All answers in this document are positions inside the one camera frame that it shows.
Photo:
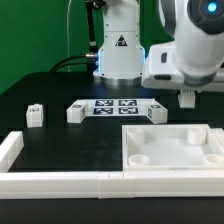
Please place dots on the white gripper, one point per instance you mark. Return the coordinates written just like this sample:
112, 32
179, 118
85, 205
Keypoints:
159, 71

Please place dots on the white square table top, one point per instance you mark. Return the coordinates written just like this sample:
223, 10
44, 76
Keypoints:
172, 147

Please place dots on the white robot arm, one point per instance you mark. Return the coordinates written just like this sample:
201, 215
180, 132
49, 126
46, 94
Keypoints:
193, 60

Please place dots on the AprilTag base sheet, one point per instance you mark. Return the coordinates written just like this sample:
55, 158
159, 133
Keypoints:
114, 107

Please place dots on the white U-shaped obstacle fence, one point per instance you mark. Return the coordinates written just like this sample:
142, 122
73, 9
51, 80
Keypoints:
96, 184

